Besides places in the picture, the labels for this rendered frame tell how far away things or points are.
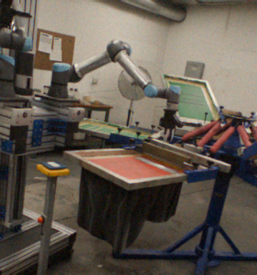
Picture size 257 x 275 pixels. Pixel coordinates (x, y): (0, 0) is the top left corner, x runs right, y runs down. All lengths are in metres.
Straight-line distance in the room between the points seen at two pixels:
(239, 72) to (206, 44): 0.95
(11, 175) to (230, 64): 5.23
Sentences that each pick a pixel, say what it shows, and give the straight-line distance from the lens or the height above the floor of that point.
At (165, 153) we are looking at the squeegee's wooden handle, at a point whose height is 1.04.
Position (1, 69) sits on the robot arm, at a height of 1.41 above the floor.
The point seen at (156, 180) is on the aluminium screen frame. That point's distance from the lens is 1.84.
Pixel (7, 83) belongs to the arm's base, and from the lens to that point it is 2.10.
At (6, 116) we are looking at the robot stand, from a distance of 2.05.
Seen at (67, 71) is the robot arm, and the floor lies 1.44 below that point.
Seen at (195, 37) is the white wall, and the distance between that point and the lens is 7.46.
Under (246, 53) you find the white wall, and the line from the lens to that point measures 6.78.
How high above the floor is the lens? 1.51
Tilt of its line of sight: 16 degrees down
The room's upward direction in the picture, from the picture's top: 10 degrees clockwise
